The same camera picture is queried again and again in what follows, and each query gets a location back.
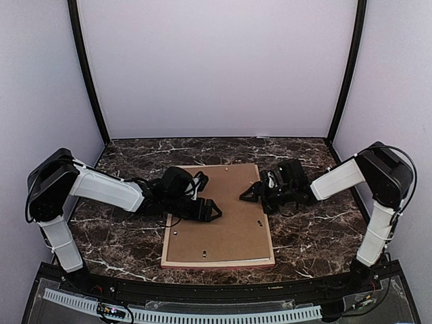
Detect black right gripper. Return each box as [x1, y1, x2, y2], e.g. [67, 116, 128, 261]
[240, 181, 296, 215]

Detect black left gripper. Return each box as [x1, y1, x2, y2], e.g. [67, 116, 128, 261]
[164, 194, 221, 223]

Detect wooden pink picture frame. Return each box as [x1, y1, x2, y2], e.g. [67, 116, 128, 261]
[160, 163, 275, 270]

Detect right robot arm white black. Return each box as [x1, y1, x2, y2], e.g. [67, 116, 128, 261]
[239, 142, 418, 267]

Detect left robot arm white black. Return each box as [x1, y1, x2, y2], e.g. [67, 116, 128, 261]
[25, 148, 223, 294]

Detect white slotted cable duct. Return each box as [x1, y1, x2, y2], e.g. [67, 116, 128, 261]
[43, 288, 322, 322]

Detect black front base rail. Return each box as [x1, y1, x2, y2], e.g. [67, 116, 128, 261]
[28, 261, 410, 305]

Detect right black corner post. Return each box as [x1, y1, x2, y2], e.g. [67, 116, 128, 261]
[326, 0, 367, 146]

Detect black corner post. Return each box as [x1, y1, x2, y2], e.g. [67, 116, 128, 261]
[67, 0, 111, 146]
[326, 0, 367, 146]

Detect left black corner post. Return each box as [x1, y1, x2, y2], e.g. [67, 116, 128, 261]
[67, 0, 111, 146]

